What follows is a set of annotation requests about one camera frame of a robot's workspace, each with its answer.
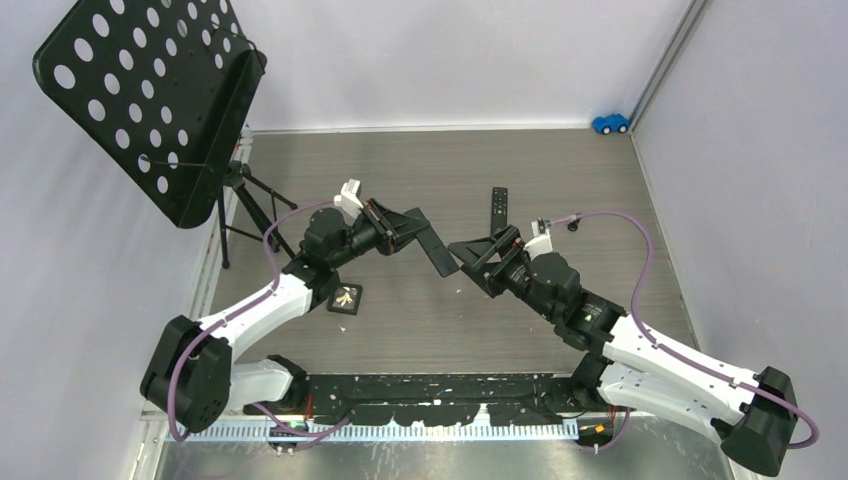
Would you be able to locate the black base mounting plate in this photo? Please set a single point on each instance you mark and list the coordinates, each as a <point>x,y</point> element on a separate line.
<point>438,400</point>

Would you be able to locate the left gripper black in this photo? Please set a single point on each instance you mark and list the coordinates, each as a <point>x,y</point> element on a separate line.
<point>394,230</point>

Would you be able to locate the small black square tray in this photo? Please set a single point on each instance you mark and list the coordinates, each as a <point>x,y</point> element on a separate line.
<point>346,299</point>

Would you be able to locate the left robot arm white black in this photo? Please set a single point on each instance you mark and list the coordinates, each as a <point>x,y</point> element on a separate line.
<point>191,375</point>

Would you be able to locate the black perforated music stand tray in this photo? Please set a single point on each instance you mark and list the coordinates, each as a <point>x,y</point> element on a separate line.
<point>163,87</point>

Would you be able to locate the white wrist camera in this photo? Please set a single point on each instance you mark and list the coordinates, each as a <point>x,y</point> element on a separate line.
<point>349,197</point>
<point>541,241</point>

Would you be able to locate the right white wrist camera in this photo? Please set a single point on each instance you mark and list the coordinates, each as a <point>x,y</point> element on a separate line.
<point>541,241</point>

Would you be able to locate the black remote with label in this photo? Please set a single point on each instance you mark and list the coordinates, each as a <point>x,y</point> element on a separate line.
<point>499,209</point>

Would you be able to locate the blue toy car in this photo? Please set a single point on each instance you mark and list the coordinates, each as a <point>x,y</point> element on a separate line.
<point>611,123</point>

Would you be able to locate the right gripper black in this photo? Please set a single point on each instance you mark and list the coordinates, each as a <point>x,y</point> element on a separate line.
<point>507,242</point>

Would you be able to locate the black remote plain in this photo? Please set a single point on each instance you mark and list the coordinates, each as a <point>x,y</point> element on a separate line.
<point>437,253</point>

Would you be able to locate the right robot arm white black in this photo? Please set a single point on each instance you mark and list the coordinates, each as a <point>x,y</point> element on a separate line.
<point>749,415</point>

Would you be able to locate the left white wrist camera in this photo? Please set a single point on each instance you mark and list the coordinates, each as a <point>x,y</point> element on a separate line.
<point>349,197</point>

